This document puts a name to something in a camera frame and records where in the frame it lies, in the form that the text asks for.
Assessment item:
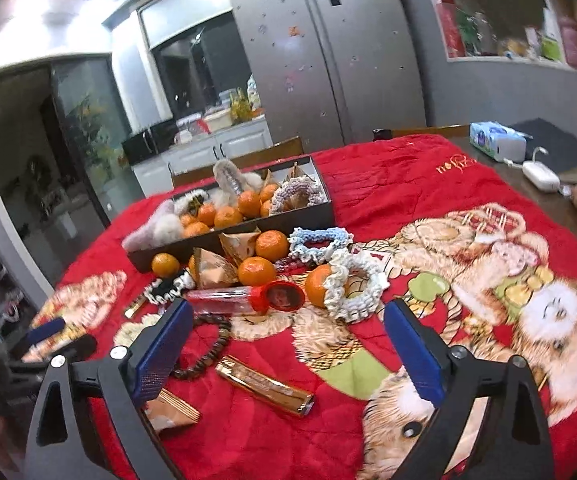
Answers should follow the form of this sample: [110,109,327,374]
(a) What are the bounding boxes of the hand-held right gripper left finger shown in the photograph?
[23,298,199,480]

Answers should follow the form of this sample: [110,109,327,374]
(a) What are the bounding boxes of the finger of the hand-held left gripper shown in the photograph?
[26,316,68,348]
[9,334,98,362]

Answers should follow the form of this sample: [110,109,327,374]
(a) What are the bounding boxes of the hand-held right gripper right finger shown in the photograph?
[383,298,555,480]

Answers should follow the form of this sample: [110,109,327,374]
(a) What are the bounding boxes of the black rectangular tray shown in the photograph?
[122,155,337,275]

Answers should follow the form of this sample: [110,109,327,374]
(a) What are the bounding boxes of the clear tube with red cap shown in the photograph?
[186,280,305,317]

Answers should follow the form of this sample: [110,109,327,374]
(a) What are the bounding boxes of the large white blue scrunchie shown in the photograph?
[323,249,392,323]

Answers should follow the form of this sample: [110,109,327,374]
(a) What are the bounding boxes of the gold metal lighter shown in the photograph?
[215,354,316,417]

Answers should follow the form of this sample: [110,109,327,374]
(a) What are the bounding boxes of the pink fluffy scrunchie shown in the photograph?
[122,199,189,252]

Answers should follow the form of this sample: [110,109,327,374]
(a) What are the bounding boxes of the pile of mandarins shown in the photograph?
[178,183,282,240]

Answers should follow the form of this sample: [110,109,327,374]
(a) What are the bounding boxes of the small blue white scrunchie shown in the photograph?
[287,226,352,266]

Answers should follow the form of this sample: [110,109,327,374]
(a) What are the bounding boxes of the red printed blanket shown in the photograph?
[28,132,577,480]

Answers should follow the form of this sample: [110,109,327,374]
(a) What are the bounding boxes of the beige fluffy scrunchie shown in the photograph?
[212,159,243,196]

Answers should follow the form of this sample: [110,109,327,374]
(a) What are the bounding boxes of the lilac crochet scrunchie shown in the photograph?
[268,177,322,216]

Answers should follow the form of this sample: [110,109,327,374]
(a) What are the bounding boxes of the black microwave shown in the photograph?
[121,119,179,165]

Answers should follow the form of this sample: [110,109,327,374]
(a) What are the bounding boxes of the glass sliding door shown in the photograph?
[0,55,136,271]

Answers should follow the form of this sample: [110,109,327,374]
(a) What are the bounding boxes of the white power adapter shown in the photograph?
[521,146,562,192]

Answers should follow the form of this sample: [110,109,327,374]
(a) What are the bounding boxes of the white kitchen cabinet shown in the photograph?
[132,116,274,198]

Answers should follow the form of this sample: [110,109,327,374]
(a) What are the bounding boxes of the blue white tissue pack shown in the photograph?
[469,121,528,162]

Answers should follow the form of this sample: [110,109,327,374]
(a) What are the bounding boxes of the white food container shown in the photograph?
[202,109,233,132]

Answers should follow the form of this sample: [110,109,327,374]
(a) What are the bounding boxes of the yellow bottles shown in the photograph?
[229,87,254,123]

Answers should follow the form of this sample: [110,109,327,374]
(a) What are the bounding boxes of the black desk mat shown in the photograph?
[506,117,577,176]

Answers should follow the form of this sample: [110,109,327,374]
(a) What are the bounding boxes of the dark kitchen window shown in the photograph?
[138,0,254,126]

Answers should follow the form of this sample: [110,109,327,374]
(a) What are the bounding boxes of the silver double-door fridge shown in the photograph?
[227,0,442,153]

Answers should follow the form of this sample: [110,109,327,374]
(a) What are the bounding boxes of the red box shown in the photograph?
[435,0,467,58]

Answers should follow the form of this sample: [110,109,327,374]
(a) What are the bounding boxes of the pink bag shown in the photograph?
[556,15,577,70]

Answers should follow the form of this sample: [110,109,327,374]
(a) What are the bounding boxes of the brown bead bracelet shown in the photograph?
[171,314,232,381]

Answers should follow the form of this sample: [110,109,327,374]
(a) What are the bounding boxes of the pink beaded hair tie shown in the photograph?
[273,255,309,273]

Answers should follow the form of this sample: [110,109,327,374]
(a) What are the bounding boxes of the white wall shelf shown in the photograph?
[421,0,577,81]

